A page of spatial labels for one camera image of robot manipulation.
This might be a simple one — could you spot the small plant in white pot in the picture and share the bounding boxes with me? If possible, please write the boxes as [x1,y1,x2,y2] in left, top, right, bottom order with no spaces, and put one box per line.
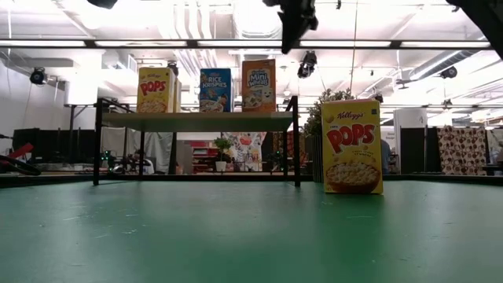
[213,136,234,173]

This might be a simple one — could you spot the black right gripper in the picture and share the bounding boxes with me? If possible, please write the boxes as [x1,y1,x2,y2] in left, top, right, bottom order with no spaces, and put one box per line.
[262,0,319,55]

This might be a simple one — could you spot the wooden shelf with black frame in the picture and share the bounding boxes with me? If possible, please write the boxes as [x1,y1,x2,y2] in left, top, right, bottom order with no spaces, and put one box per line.
[92,95,303,189]

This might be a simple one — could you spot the blue Rice Krispies cereal box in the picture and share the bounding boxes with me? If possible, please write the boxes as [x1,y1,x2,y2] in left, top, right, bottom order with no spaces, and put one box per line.
[199,68,234,113]

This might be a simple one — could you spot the black partition panel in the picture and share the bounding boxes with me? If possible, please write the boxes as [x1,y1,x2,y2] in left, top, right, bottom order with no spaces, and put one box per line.
[11,127,97,164]

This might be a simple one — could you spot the flower patterned cloth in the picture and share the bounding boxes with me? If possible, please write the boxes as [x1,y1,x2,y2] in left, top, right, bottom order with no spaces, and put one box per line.
[226,131,269,173]

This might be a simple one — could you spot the brown circle patterned cloth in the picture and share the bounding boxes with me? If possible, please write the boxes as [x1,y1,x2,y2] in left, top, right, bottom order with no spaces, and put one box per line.
[436,125,489,176]

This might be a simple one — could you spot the white hanging cloth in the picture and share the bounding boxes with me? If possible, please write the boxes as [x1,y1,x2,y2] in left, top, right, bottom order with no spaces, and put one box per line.
[100,126,174,174]

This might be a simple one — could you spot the green potted plant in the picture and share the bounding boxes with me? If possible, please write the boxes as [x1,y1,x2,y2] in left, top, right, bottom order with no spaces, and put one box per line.
[303,86,357,185]

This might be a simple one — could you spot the red bar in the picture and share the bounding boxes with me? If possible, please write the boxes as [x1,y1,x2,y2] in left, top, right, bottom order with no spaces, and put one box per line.
[7,141,35,159]

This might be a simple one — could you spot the white hanging box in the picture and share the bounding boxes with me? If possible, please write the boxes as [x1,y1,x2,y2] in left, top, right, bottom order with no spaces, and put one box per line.
[64,80,99,106]

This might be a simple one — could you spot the green table mat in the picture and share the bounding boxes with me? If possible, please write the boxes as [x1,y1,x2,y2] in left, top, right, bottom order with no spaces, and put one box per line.
[0,179,503,283]

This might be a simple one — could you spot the orange Mini Wheats cereal box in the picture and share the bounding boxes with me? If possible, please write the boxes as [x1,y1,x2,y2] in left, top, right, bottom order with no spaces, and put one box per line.
[240,58,277,113]

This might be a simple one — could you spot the red storage shelf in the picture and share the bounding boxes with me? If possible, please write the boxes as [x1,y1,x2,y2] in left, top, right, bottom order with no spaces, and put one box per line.
[191,145,219,175]

